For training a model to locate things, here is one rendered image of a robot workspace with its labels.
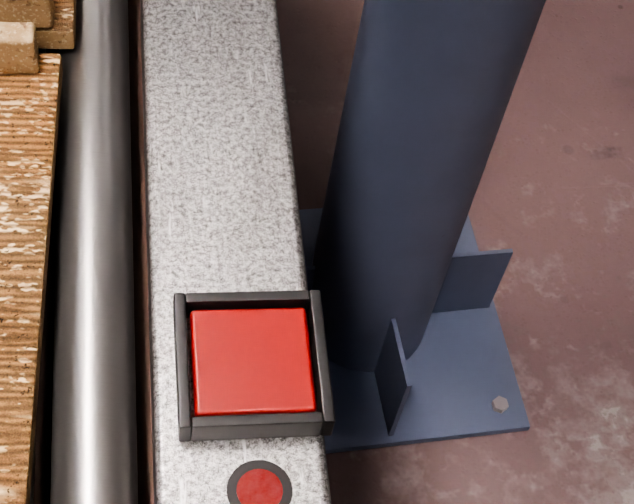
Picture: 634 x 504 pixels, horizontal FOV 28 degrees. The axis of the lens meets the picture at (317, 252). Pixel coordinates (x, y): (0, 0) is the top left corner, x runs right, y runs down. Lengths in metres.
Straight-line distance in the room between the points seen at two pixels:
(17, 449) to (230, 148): 0.22
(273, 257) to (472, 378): 1.05
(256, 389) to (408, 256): 0.85
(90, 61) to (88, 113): 0.04
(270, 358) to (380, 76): 0.66
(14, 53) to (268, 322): 0.21
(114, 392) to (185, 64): 0.22
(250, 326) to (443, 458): 1.04
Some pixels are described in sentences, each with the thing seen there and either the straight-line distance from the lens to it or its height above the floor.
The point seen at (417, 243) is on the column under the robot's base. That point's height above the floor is 0.32.
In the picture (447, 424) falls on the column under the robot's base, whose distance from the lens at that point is 1.68.
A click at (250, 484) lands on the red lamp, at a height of 0.92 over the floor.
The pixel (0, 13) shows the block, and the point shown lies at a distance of 0.75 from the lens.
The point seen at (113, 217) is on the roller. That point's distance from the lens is 0.69.
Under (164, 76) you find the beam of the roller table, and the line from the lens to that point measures 0.76.
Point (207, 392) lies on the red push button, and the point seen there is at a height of 0.93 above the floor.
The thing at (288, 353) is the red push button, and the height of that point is 0.93.
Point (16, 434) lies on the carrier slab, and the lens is 0.61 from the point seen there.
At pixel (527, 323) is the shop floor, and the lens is 1.80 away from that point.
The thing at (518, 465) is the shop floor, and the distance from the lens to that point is 1.69.
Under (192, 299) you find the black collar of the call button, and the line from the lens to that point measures 0.64.
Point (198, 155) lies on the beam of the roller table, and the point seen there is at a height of 0.92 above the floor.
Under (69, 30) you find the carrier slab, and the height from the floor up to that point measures 0.94.
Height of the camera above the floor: 1.48
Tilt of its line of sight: 56 degrees down
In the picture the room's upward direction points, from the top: 11 degrees clockwise
